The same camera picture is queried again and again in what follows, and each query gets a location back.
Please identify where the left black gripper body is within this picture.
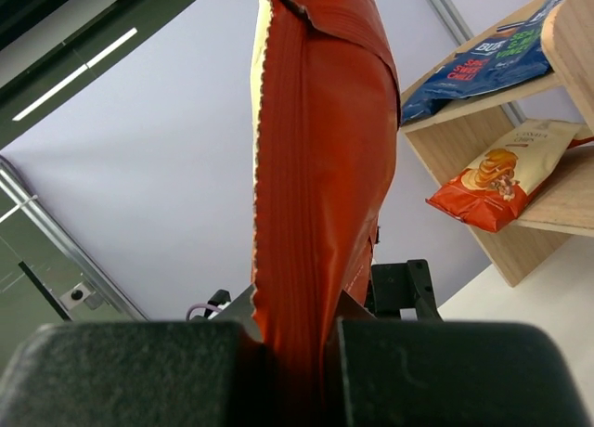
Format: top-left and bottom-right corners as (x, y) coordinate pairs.
(364, 259), (442, 320)

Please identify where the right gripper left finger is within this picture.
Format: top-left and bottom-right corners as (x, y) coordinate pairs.
(1, 291), (270, 426)

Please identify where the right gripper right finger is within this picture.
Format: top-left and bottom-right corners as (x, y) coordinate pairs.
(322, 293), (592, 426)

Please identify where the cassava chips bag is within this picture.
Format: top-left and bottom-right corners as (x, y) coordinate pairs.
(251, 0), (401, 426)
(426, 120), (593, 233)

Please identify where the Burts sea salt vinegar bag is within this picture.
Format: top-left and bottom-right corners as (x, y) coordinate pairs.
(467, 0), (564, 97)

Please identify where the wooden two-tier shelf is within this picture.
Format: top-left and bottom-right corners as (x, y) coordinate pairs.
(402, 0), (593, 287)

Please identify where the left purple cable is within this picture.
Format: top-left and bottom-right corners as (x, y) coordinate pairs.
(185, 301), (228, 321)

